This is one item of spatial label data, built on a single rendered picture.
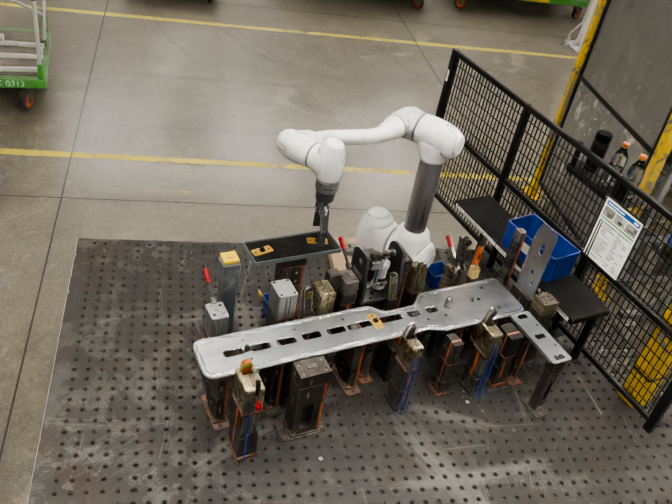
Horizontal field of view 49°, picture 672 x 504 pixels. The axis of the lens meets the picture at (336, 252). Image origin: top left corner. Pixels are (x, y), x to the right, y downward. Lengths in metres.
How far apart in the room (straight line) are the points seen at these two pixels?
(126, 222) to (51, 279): 0.70
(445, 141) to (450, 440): 1.19
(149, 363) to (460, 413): 1.26
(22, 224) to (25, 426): 1.61
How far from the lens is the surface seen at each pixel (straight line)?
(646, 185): 4.77
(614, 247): 3.23
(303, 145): 2.74
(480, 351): 2.99
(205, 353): 2.63
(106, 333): 3.16
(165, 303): 3.27
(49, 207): 5.09
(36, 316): 4.29
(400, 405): 2.94
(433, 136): 3.05
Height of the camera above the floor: 2.88
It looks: 37 degrees down
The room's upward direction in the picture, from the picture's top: 11 degrees clockwise
